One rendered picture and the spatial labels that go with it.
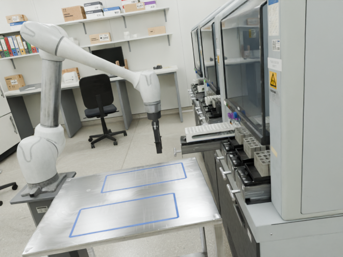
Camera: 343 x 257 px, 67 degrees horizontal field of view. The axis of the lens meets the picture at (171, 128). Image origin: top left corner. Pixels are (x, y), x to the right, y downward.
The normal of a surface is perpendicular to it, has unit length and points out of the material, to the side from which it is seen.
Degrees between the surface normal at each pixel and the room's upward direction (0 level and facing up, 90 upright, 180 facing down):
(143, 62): 90
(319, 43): 90
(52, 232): 0
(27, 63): 90
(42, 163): 88
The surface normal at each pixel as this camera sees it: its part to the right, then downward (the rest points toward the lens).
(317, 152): 0.01, 0.33
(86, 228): -0.14, -0.94
